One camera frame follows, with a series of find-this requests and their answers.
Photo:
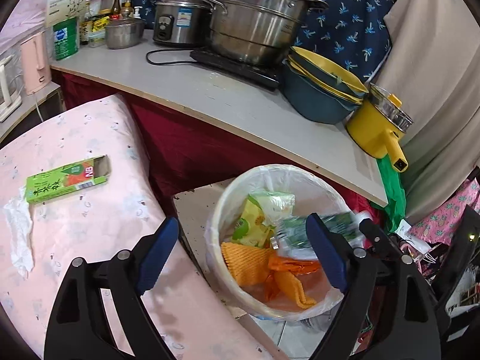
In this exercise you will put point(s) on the white cardboard box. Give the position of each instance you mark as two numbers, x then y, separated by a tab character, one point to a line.
60	10

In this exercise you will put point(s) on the white glass kettle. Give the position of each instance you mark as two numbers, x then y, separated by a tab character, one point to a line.
12	85

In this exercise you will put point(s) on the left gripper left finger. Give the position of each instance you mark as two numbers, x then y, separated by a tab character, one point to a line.
78	327

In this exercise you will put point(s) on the green toothpaste box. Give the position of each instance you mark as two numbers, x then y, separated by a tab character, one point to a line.
67	179

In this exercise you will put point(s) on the green plastic bag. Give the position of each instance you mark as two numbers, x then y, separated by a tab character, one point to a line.
395	209

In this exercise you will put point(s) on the small steel bowl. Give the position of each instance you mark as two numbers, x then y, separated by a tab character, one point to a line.
124	33

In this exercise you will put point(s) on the yellow-green snack bag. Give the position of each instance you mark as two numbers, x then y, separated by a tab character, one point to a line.
262	212

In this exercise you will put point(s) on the stacked blue yellow basins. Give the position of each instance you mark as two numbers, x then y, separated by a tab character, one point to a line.
318	88

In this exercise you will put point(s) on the black induction cooktop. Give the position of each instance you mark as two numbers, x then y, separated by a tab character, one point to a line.
261	76

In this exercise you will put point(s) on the white trash bin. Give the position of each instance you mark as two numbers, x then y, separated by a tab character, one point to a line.
313	196

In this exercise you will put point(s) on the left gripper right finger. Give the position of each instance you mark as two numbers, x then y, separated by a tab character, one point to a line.
386	311

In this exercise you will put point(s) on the large steel stockpot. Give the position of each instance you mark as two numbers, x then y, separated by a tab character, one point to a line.
257	32

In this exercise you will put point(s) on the red velvet curtain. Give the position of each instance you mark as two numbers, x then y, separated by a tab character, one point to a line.
186	153

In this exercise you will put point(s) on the green tin can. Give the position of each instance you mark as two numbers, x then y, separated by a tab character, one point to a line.
66	38

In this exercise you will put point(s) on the white tissue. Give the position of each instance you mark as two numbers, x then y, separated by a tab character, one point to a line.
19	222

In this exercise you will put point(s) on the steel rice cooker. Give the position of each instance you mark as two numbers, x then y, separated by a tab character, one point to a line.
181	23

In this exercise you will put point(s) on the yellow label jar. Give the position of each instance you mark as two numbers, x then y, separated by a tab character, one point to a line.
97	33

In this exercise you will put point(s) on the pink electric kettle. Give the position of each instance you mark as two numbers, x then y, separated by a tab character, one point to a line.
35	63

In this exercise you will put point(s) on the yellow electric pot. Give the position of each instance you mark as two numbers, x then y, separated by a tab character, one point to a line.
378	125

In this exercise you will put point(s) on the navy floral backsplash cloth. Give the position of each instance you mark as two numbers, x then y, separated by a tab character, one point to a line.
351	33

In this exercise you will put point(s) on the dark sauce bottle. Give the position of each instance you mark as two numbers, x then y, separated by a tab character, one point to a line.
115	11

